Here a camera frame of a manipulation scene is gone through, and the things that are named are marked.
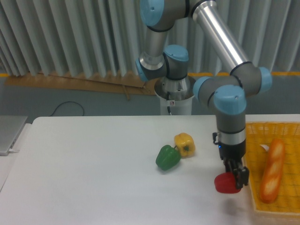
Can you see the green bell pepper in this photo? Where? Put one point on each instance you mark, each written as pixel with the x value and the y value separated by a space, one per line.
pixel 167 158

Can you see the red bell pepper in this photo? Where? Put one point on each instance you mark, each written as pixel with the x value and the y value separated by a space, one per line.
pixel 225 183

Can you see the flat brown cardboard sheet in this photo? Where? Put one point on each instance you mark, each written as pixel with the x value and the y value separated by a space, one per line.
pixel 127 85

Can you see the yellow bell pepper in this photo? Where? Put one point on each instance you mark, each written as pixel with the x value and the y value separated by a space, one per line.
pixel 185 145

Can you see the silver laptop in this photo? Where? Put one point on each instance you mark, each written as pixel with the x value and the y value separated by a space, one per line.
pixel 10 128

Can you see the toy baguette bread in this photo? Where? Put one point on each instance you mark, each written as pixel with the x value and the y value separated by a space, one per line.
pixel 272 175

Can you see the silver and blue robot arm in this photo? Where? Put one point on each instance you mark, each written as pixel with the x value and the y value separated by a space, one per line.
pixel 225 97

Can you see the yellow woven basket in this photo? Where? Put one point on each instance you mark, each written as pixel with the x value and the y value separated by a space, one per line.
pixel 258 134

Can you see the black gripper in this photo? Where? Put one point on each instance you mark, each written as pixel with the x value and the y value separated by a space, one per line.
pixel 235 152

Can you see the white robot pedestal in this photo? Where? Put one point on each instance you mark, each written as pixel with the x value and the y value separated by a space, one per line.
pixel 175 96

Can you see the white tag in basket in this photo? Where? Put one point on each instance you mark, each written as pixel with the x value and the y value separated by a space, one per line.
pixel 265 147

